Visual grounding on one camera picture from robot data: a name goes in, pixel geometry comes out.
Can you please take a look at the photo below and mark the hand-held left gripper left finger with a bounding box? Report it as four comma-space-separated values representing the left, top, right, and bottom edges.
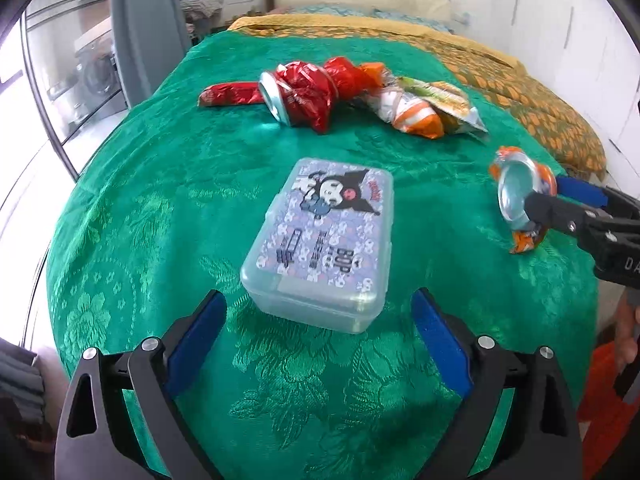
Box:
54, 289, 228, 480

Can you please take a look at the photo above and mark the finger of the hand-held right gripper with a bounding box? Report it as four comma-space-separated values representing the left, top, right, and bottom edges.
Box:
522, 190, 608, 242
552, 175, 621, 209

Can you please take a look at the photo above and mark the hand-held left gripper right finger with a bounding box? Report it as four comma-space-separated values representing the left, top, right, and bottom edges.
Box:
410, 287, 585, 480

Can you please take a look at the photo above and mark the crushed orange drink can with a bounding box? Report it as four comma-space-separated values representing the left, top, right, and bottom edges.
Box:
489, 145, 558, 256

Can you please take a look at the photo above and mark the orange plastic bag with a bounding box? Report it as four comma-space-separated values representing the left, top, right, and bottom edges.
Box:
575, 340, 640, 480

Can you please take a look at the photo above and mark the yellow green snack packet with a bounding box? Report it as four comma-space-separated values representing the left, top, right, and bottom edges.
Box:
397, 76, 490, 136

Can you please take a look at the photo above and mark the clear box with cartoon print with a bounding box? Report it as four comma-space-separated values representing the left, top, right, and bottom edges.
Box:
240, 156, 395, 335

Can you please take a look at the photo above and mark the orange and white snack packet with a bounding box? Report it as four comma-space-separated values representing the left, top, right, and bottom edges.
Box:
357, 61, 446, 140

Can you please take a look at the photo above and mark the red crinkled plastic wrapper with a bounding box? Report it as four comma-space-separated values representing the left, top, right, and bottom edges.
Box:
322, 56, 373, 103

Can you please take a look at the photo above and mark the red foil wrapper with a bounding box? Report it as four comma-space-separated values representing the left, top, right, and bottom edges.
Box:
197, 80, 263, 108

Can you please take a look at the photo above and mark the crushed red drink can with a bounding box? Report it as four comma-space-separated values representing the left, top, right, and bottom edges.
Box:
257, 60, 337, 135

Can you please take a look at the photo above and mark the person's right hand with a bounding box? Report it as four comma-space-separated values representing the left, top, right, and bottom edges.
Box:
614, 302, 640, 372

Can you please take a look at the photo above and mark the green patterned blanket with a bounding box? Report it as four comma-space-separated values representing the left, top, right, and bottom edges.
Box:
45, 30, 601, 480

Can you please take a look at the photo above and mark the yellow orange patterned quilt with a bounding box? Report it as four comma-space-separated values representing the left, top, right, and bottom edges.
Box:
227, 14, 608, 181

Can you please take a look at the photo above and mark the white wardrobe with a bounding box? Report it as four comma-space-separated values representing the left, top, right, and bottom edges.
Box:
492, 0, 640, 161

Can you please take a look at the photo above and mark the dark grey cloth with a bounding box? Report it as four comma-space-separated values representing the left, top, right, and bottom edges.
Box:
0, 337, 46, 441

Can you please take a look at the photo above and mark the blue patterned bed sheet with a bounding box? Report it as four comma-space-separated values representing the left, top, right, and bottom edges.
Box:
287, 2, 456, 33

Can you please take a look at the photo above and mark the washing machine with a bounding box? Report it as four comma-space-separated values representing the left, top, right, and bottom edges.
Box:
74, 25, 123, 111

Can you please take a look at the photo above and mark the black framed glass door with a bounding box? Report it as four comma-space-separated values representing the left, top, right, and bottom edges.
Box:
20, 0, 131, 183

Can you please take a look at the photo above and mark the grey curtain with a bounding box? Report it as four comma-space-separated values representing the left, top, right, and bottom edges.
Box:
109, 0, 193, 111

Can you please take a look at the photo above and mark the pile of clothes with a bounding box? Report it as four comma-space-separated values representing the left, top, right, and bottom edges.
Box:
179, 0, 226, 36

